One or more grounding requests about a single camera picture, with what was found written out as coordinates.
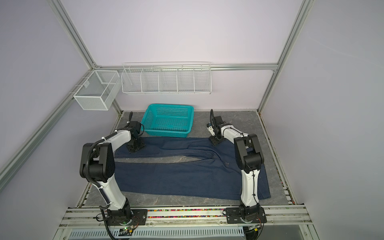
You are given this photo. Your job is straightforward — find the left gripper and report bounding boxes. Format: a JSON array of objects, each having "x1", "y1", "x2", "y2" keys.
[{"x1": 125, "y1": 136, "x2": 146, "y2": 154}]

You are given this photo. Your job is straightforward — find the dark blue denim trousers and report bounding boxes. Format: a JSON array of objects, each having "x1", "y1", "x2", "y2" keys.
[{"x1": 115, "y1": 137, "x2": 271, "y2": 200}]

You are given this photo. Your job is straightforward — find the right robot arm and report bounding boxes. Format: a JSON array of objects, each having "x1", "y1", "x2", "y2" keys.
[{"x1": 207, "y1": 110, "x2": 265, "y2": 225}]

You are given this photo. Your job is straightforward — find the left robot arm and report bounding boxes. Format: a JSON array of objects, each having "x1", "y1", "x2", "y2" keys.
[{"x1": 80, "y1": 112, "x2": 145, "y2": 226}]

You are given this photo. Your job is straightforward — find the teal plastic basket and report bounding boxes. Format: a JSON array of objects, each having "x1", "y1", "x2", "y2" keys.
[{"x1": 141, "y1": 104, "x2": 195, "y2": 138}]

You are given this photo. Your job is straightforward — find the small white mesh box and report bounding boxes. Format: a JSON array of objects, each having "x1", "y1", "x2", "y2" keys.
[{"x1": 74, "y1": 70, "x2": 122, "y2": 111}]

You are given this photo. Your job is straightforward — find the colourful bead strip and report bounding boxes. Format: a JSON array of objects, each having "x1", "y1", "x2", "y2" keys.
[{"x1": 147, "y1": 208, "x2": 225, "y2": 219}]

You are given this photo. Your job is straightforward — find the green circuit board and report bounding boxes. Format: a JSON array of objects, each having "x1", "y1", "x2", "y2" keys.
[{"x1": 119, "y1": 228, "x2": 133, "y2": 237}]

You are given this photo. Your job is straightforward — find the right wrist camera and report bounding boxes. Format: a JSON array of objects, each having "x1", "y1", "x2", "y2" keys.
[{"x1": 207, "y1": 123, "x2": 216, "y2": 136}]

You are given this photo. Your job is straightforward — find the long white wire shelf basket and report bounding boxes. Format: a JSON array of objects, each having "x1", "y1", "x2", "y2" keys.
[{"x1": 121, "y1": 68, "x2": 212, "y2": 95}]

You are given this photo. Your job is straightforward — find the aluminium frame rail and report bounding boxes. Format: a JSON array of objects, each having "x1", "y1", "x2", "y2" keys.
[{"x1": 98, "y1": 62, "x2": 279, "y2": 71}]

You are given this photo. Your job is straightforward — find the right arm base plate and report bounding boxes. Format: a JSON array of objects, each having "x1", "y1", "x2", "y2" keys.
[{"x1": 223, "y1": 206, "x2": 267, "y2": 224}]

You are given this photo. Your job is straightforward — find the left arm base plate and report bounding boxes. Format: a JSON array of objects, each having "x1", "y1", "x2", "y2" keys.
[{"x1": 106, "y1": 209, "x2": 148, "y2": 226}]

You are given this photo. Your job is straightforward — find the white slotted cable duct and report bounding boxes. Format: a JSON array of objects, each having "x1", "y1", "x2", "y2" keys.
[{"x1": 68, "y1": 227, "x2": 245, "y2": 240}]

